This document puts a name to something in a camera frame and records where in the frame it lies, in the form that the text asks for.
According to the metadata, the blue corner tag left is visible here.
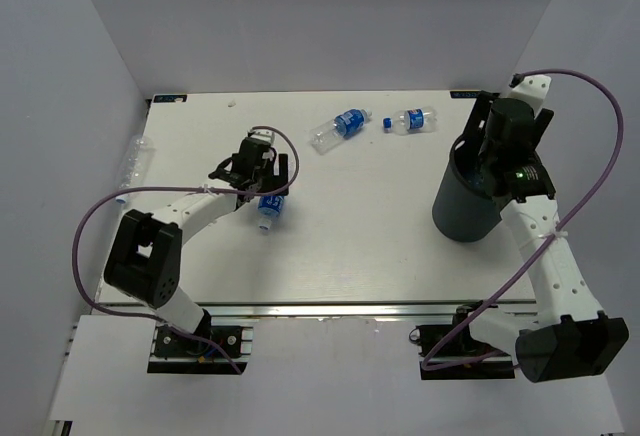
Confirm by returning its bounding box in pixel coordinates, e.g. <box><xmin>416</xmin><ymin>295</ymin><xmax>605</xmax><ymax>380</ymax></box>
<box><xmin>152</xmin><ymin>94</ymin><xmax>187</xmax><ymax>104</ymax></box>

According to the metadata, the bottle with Chinese blue label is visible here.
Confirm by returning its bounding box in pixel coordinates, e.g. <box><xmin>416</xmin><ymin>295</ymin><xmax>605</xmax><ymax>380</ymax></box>
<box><xmin>257</xmin><ymin>196</ymin><xmax>285</xmax><ymax>231</ymax></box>

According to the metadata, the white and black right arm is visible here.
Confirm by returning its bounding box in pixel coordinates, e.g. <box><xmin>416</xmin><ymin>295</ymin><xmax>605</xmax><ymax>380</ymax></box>
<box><xmin>451</xmin><ymin>90</ymin><xmax>629</xmax><ymax>383</ymax></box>

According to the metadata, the aluminium front rail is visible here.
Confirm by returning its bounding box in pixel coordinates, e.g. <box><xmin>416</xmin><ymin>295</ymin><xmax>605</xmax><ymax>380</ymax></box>
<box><xmin>94</xmin><ymin>299</ymin><xmax>546</xmax><ymax>320</ymax></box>

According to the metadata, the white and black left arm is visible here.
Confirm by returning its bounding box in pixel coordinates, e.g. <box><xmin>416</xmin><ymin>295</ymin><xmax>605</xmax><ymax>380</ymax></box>
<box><xmin>104</xmin><ymin>127</ymin><xmax>289</xmax><ymax>355</ymax></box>

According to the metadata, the clear unlabelled plastic bottle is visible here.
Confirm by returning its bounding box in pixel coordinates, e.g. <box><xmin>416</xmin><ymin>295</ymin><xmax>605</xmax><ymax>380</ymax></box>
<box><xmin>116</xmin><ymin>135</ymin><xmax>155</xmax><ymax>190</ymax></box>

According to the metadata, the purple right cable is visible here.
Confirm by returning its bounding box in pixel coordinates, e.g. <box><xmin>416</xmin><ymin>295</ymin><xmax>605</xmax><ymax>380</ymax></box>
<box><xmin>421</xmin><ymin>69</ymin><xmax>626</xmax><ymax>371</ymax></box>

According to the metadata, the clear bottle blue label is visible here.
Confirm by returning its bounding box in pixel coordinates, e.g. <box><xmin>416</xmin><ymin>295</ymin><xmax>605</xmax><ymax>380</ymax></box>
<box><xmin>382</xmin><ymin>106</ymin><xmax>437</xmax><ymax>136</ymax></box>

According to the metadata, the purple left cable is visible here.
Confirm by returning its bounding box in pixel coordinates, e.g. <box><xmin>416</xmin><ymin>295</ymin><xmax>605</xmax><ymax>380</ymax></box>
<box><xmin>72</xmin><ymin>124</ymin><xmax>300</xmax><ymax>375</ymax></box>

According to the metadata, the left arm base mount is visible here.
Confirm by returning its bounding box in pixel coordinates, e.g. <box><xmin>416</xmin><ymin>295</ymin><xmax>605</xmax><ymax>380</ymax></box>
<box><xmin>147</xmin><ymin>324</ymin><xmax>254</xmax><ymax>375</ymax></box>

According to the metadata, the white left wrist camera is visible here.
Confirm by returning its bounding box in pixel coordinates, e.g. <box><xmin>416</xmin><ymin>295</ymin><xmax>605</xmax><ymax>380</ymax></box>
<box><xmin>248</xmin><ymin>128</ymin><xmax>276</xmax><ymax>146</ymax></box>

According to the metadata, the crushed bottle blue label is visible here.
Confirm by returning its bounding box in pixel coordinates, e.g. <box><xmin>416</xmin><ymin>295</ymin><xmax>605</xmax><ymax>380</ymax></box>
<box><xmin>310</xmin><ymin>109</ymin><xmax>372</xmax><ymax>155</ymax></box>

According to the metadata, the blue corner tag right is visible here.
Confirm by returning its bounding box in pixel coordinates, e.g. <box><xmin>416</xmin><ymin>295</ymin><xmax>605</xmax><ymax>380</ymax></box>
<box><xmin>449</xmin><ymin>90</ymin><xmax>481</xmax><ymax>99</ymax></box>

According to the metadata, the blue corner tag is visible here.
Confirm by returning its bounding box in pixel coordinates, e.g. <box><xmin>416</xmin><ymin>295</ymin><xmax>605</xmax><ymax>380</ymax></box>
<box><xmin>152</xmin><ymin>94</ymin><xmax>187</xmax><ymax>104</ymax></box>
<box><xmin>449</xmin><ymin>90</ymin><xmax>481</xmax><ymax>99</ymax></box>

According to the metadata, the purple cable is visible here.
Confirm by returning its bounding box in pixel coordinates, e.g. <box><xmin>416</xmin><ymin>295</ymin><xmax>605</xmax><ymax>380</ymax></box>
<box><xmin>421</xmin><ymin>69</ymin><xmax>626</xmax><ymax>371</ymax></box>
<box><xmin>72</xmin><ymin>124</ymin><xmax>300</xmax><ymax>375</ymax></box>

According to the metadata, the dark grey bin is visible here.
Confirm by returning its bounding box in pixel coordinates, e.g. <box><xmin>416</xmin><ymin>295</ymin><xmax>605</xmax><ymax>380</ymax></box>
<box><xmin>432</xmin><ymin>136</ymin><xmax>501</xmax><ymax>243</ymax></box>

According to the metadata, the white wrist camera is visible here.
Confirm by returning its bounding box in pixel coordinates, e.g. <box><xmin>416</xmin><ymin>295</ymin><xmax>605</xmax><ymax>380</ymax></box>
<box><xmin>248</xmin><ymin>128</ymin><xmax>276</xmax><ymax>146</ymax></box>
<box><xmin>502</xmin><ymin>74</ymin><xmax>551</xmax><ymax>116</ymax></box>

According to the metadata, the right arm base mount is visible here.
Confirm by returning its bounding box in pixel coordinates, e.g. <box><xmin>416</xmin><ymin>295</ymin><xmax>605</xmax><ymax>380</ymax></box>
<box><xmin>408</xmin><ymin>301</ymin><xmax>516</xmax><ymax>381</ymax></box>

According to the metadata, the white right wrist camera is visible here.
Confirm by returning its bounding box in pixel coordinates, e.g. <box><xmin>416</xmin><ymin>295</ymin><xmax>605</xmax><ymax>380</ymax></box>
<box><xmin>502</xmin><ymin>74</ymin><xmax>551</xmax><ymax>116</ymax></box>

